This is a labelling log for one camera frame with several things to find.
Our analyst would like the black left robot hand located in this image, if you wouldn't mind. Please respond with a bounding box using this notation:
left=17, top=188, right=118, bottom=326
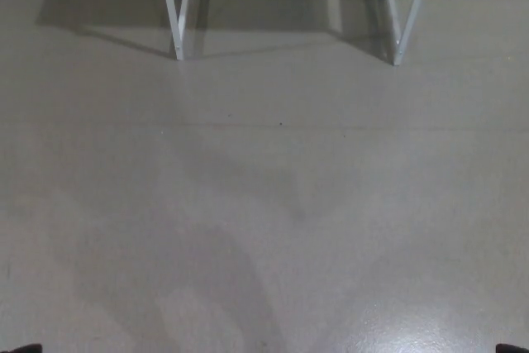
left=0, top=343, right=44, bottom=353

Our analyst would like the white metal-legged table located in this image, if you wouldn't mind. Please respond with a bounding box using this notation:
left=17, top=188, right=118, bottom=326
left=158, top=0, right=435, bottom=67

